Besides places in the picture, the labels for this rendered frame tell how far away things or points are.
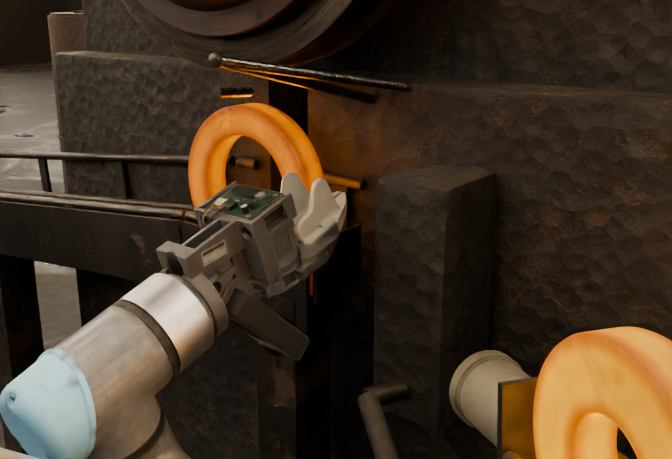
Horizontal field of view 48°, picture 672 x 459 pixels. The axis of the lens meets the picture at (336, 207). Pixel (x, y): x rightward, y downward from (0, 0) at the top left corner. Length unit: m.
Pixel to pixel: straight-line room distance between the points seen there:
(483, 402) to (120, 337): 0.26
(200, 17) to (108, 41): 0.44
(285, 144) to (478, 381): 0.34
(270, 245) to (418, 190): 0.14
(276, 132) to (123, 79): 0.37
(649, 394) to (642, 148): 0.31
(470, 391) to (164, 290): 0.24
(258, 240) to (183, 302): 0.08
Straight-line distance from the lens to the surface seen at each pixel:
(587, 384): 0.45
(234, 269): 0.64
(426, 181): 0.66
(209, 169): 0.87
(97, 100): 1.16
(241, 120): 0.82
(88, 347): 0.57
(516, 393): 0.50
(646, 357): 0.41
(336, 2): 0.69
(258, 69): 0.68
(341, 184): 0.82
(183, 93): 1.00
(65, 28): 3.69
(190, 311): 0.59
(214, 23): 0.78
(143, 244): 0.95
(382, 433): 0.68
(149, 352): 0.58
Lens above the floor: 0.95
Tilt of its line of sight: 16 degrees down
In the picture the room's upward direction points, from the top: straight up
